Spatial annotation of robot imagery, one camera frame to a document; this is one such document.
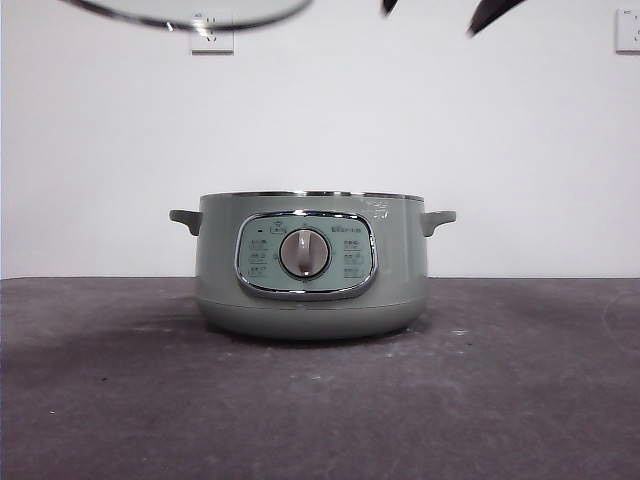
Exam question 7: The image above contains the glass lid with green knob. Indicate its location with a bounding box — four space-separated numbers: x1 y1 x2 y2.
79 0 315 29

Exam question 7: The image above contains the green electric cooking pot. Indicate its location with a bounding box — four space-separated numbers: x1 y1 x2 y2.
168 189 457 343

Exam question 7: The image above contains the white wall socket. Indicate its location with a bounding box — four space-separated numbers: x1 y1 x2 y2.
189 11 235 56
614 8 640 55

